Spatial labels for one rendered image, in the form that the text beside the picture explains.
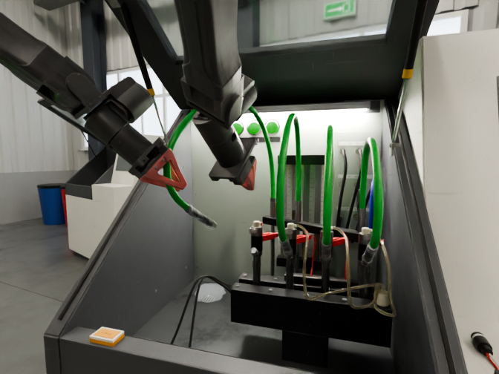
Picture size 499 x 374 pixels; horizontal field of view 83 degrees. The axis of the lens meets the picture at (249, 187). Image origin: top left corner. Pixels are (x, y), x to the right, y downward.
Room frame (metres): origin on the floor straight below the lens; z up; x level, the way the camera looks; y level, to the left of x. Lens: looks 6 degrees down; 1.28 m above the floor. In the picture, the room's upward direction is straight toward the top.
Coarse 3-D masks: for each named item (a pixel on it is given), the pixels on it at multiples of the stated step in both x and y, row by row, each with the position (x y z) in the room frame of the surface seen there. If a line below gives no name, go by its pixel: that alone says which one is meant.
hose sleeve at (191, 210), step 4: (188, 204) 0.60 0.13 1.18; (192, 208) 0.60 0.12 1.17; (188, 212) 0.59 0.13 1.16; (192, 212) 0.59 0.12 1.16; (196, 212) 0.60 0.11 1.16; (200, 212) 0.62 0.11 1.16; (192, 216) 0.60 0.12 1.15; (196, 216) 0.60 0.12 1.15; (200, 216) 0.61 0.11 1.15; (204, 216) 0.62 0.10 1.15; (200, 220) 0.62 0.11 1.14; (204, 220) 0.62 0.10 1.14; (208, 220) 0.63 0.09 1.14; (204, 224) 0.63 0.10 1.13; (208, 224) 0.63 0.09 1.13
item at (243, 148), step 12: (228, 144) 0.49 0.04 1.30; (240, 144) 0.52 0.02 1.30; (252, 144) 0.55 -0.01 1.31; (216, 156) 0.51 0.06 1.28; (228, 156) 0.51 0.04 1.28; (240, 156) 0.52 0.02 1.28; (216, 168) 0.54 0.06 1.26; (228, 168) 0.52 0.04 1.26; (240, 168) 0.51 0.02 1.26; (216, 180) 0.53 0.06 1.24
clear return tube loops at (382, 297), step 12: (336, 228) 0.61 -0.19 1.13; (348, 252) 0.53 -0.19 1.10; (384, 252) 0.52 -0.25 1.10; (348, 264) 0.51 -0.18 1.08; (348, 276) 0.50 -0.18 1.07; (348, 288) 0.49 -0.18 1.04; (360, 288) 0.55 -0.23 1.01; (384, 288) 0.56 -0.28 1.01; (312, 300) 0.52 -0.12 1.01; (348, 300) 0.49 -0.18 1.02; (384, 300) 0.54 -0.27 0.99; (384, 312) 0.49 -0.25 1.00; (396, 312) 0.47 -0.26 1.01
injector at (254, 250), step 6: (252, 228) 0.65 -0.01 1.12; (258, 228) 0.64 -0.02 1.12; (252, 234) 0.65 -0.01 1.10; (258, 234) 0.64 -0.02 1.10; (252, 240) 0.65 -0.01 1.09; (258, 240) 0.64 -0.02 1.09; (252, 246) 0.65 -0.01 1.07; (258, 246) 0.64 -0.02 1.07; (252, 252) 0.62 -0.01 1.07; (258, 252) 0.64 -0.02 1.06; (258, 258) 0.65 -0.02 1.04; (252, 264) 0.65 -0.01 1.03; (258, 264) 0.65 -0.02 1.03; (258, 270) 0.65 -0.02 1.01; (258, 276) 0.65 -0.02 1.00; (258, 282) 0.65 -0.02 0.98
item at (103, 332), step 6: (102, 330) 0.49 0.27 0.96; (108, 330) 0.49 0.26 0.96; (114, 330) 0.49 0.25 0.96; (102, 336) 0.48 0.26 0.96; (108, 336) 0.48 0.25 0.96; (114, 336) 0.48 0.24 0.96; (120, 336) 0.48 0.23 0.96; (96, 342) 0.47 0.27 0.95; (102, 342) 0.47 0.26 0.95; (108, 342) 0.47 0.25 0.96; (114, 342) 0.47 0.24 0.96
